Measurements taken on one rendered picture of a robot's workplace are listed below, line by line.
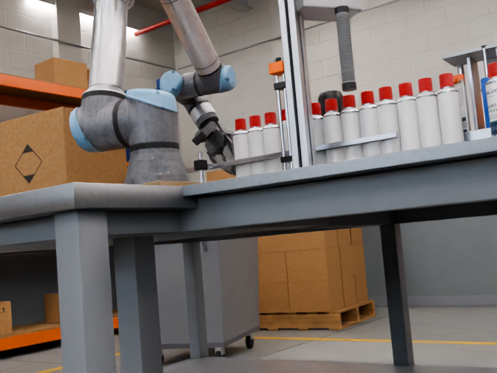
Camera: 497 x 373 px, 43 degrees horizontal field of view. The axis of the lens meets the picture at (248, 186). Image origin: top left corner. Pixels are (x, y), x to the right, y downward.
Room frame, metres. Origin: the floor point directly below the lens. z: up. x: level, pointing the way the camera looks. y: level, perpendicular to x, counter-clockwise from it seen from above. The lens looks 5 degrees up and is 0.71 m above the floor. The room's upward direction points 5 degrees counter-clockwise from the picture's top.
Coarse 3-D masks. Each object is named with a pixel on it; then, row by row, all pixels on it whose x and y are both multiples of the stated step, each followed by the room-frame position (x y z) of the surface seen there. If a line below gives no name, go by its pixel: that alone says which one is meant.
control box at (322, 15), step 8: (296, 0) 1.56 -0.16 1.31; (304, 0) 1.52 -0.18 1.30; (312, 0) 1.53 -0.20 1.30; (320, 0) 1.54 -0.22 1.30; (328, 0) 1.55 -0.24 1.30; (336, 0) 1.55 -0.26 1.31; (344, 0) 1.56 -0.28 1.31; (352, 0) 1.57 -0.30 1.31; (360, 0) 1.58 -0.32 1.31; (296, 8) 1.56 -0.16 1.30; (304, 8) 1.54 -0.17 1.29; (312, 8) 1.54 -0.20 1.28; (320, 8) 1.55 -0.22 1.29; (328, 8) 1.55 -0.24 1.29; (352, 8) 1.57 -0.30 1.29; (360, 8) 1.58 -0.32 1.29; (304, 16) 1.59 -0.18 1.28; (312, 16) 1.60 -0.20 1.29; (320, 16) 1.60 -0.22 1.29; (328, 16) 1.61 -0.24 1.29; (352, 16) 1.62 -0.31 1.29
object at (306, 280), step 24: (264, 240) 5.36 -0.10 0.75; (288, 240) 5.23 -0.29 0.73; (312, 240) 5.13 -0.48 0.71; (336, 240) 5.28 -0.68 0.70; (360, 240) 5.73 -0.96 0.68; (264, 264) 5.37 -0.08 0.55; (288, 264) 5.25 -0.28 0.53; (312, 264) 5.14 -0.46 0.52; (336, 264) 5.23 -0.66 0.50; (360, 264) 5.68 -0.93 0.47; (264, 288) 5.38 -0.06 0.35; (288, 288) 5.26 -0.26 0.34; (312, 288) 5.15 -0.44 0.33; (336, 288) 5.20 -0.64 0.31; (360, 288) 5.64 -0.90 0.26; (264, 312) 5.39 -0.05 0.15; (288, 312) 5.27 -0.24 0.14; (312, 312) 5.17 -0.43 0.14; (336, 312) 5.07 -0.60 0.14; (360, 312) 5.77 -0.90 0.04
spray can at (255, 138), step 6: (252, 120) 1.82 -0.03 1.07; (258, 120) 1.82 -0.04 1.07; (252, 126) 1.82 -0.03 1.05; (258, 126) 1.82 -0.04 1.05; (252, 132) 1.81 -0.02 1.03; (258, 132) 1.81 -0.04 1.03; (252, 138) 1.81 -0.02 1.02; (258, 138) 1.81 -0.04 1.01; (252, 144) 1.81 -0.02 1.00; (258, 144) 1.81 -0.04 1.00; (252, 150) 1.81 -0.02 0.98; (258, 150) 1.81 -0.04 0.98; (252, 156) 1.81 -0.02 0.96; (252, 162) 1.81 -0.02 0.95; (258, 162) 1.81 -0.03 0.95; (264, 162) 1.81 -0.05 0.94; (252, 168) 1.81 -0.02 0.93; (258, 168) 1.81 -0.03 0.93; (264, 168) 1.81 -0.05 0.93; (252, 174) 1.82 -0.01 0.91
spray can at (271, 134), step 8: (272, 112) 1.79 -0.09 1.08; (272, 120) 1.79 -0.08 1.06; (264, 128) 1.79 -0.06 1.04; (272, 128) 1.78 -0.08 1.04; (264, 136) 1.79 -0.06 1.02; (272, 136) 1.78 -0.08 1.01; (264, 144) 1.79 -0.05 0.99; (272, 144) 1.78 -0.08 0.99; (264, 152) 1.80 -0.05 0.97; (272, 152) 1.78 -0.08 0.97; (272, 160) 1.78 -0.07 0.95; (280, 160) 1.79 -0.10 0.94; (272, 168) 1.78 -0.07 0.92; (280, 168) 1.78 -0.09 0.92
